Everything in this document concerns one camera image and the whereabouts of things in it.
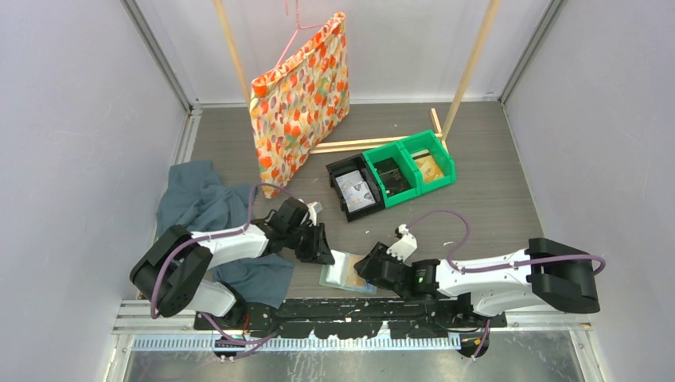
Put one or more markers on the cards in left green bin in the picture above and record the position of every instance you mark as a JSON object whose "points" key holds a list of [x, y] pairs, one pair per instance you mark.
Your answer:
{"points": [[392, 177]]}

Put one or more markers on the tan credit card in holder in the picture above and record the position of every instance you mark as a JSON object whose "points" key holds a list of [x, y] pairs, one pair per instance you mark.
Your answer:
{"points": [[351, 279]]}

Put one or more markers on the blue-grey cloth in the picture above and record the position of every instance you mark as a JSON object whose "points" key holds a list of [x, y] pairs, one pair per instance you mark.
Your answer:
{"points": [[197, 199]]}

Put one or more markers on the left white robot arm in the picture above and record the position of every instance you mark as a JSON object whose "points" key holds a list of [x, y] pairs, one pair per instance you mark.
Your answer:
{"points": [[172, 272]]}

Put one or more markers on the green bin left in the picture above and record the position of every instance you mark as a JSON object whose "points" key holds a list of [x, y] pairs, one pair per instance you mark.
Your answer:
{"points": [[396, 151]]}

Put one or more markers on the wooden clothes rack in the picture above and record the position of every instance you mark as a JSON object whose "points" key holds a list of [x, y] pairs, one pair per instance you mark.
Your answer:
{"points": [[442, 129]]}

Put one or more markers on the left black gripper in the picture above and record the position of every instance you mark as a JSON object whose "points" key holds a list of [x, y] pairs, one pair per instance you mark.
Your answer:
{"points": [[318, 251]]}

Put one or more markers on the green bin right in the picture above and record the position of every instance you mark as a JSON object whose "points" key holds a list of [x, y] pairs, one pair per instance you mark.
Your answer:
{"points": [[427, 140]]}

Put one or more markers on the green bin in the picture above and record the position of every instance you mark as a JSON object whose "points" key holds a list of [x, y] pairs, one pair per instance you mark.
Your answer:
{"points": [[427, 140], [396, 151]]}

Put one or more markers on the pink wire hanger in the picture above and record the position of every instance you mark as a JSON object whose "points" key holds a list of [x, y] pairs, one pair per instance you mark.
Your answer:
{"points": [[299, 27]]}

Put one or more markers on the yellow cards in right bin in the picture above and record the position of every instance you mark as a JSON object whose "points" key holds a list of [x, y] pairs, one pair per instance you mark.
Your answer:
{"points": [[427, 165]]}

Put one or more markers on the green card holder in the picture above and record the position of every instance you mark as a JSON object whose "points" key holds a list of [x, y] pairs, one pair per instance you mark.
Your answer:
{"points": [[342, 274]]}

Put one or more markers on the black storage bin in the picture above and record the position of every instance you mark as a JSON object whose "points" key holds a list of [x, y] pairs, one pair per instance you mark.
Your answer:
{"points": [[356, 162]]}

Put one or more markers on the orange floral hanging garment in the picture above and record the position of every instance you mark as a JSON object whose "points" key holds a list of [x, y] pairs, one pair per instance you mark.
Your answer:
{"points": [[296, 105]]}

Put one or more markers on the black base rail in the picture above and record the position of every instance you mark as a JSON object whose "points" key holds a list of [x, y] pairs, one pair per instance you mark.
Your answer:
{"points": [[352, 318]]}

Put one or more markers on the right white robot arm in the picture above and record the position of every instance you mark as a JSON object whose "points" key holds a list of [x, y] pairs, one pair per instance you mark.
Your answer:
{"points": [[546, 272]]}

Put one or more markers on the cards in black bin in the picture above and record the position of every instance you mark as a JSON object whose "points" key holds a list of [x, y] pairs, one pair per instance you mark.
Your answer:
{"points": [[355, 191]]}

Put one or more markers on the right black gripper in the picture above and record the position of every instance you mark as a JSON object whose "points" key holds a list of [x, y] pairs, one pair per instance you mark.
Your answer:
{"points": [[379, 251]]}

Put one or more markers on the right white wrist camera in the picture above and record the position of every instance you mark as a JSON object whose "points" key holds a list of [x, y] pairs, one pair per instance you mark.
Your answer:
{"points": [[405, 245]]}

